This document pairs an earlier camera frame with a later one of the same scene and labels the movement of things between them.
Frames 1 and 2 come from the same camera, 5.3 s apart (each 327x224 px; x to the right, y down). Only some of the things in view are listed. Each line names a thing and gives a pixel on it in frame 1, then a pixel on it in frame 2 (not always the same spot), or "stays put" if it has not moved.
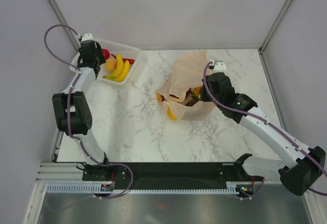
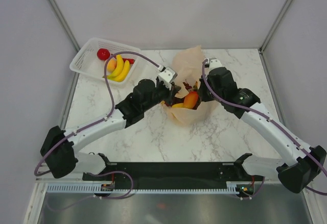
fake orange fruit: x=111 y=65 stays put
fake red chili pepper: x=131 y=60 stays put
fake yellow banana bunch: x=121 y=71 stays put
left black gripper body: x=99 y=56 -> x=162 y=93
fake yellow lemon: x=171 y=115 -> x=178 y=105
